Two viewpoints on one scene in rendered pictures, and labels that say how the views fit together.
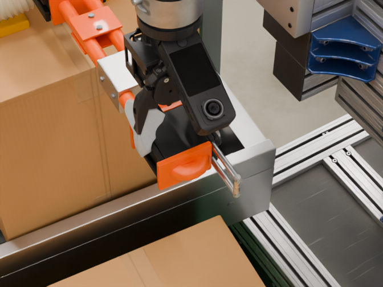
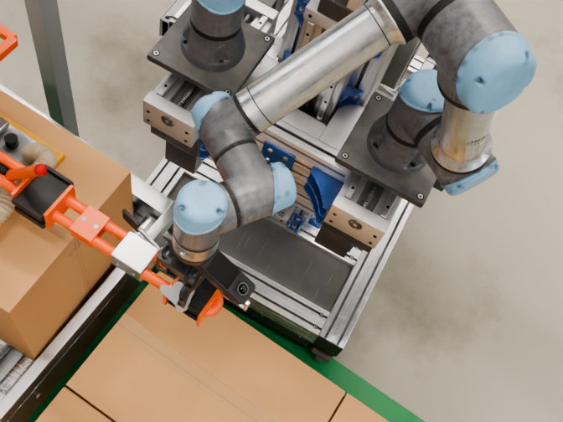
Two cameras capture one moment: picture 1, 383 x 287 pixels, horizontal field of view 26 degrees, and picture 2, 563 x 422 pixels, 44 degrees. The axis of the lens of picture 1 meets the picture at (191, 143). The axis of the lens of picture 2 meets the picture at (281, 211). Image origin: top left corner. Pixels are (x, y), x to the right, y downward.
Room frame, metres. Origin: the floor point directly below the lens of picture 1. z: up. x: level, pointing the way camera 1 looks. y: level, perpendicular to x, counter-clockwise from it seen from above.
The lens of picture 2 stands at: (0.31, 0.29, 2.33)
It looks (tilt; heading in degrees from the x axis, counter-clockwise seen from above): 62 degrees down; 311
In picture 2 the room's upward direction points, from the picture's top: 21 degrees clockwise
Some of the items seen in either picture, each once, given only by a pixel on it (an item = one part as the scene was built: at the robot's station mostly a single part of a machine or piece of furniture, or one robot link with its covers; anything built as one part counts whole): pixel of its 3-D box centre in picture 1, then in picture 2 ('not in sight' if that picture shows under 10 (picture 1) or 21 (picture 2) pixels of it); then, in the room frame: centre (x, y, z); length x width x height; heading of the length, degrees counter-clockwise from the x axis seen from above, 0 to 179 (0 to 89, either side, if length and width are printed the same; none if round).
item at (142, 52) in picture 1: (166, 46); (188, 254); (0.70, 0.03, 1.22); 0.09 x 0.08 x 0.12; 29
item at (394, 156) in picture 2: not in sight; (405, 134); (0.79, -0.57, 1.09); 0.15 x 0.15 x 0.10
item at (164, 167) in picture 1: (170, 144); (192, 295); (0.67, 0.03, 1.08); 0.08 x 0.07 x 0.05; 29
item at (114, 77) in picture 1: (128, 79); (135, 256); (0.79, 0.09, 1.07); 0.07 x 0.07 x 0.04; 29
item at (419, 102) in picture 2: not in sight; (426, 106); (0.78, -0.57, 1.20); 0.13 x 0.12 x 0.14; 177
